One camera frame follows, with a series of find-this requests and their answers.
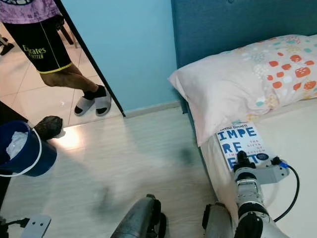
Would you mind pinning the grey robot right leg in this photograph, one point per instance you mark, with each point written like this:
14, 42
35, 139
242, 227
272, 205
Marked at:
218, 220

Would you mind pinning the white tissue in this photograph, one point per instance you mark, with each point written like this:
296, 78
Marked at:
17, 144

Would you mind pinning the person in black shorts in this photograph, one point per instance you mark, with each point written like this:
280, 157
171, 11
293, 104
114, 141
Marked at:
39, 49

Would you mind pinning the pink patterned pillow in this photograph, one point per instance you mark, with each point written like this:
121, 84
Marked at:
233, 84

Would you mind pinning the grey white slipper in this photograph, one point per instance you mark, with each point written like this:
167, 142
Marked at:
84, 105
103, 101

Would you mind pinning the white book with blue lettering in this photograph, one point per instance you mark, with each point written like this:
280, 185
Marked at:
240, 141

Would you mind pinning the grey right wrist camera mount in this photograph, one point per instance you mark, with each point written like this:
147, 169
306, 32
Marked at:
270, 172

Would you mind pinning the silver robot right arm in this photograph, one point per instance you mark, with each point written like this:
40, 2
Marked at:
250, 198

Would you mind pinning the dark door edge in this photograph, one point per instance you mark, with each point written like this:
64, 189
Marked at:
89, 54

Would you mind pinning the wooden chair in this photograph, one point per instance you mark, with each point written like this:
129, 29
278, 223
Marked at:
67, 29

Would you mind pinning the teal padded headboard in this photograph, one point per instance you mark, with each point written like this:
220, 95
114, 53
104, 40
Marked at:
237, 20

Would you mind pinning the dark lumpy door stopper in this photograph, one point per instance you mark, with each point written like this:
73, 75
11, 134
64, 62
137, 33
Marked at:
49, 128

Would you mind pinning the black furniture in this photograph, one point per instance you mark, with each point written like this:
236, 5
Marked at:
10, 114

